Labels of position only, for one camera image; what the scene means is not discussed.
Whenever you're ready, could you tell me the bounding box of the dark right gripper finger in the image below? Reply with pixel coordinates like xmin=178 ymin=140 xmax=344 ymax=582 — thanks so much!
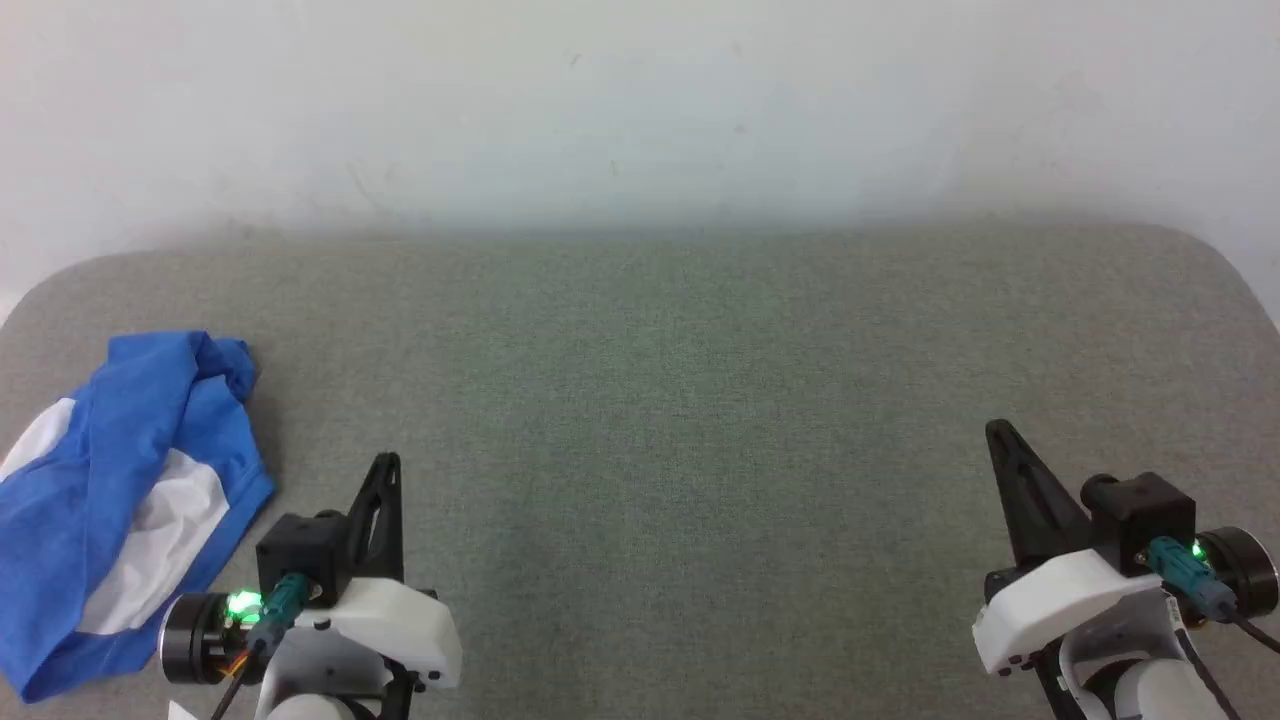
xmin=985 ymin=419 xmax=1094 ymax=570

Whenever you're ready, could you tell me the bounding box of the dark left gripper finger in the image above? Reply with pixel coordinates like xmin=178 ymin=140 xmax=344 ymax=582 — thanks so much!
xmin=344 ymin=452 xmax=404 ymax=582

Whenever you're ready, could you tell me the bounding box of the right black cable, teal plug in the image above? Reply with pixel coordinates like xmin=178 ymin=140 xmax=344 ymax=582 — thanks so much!
xmin=1145 ymin=537 xmax=1280 ymax=653

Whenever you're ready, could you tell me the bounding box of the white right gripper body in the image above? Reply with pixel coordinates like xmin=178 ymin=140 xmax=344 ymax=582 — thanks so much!
xmin=972 ymin=547 xmax=1167 ymax=677

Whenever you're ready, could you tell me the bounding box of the grey fabric sofa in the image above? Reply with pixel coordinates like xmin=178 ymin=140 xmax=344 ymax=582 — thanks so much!
xmin=0 ymin=222 xmax=1280 ymax=720

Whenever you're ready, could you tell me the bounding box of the blue and white garment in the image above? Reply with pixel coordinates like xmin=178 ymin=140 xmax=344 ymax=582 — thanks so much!
xmin=0 ymin=331 xmax=276 ymax=704

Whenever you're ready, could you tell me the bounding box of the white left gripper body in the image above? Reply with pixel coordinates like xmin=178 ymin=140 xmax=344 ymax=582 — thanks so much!
xmin=288 ymin=577 xmax=464 ymax=691

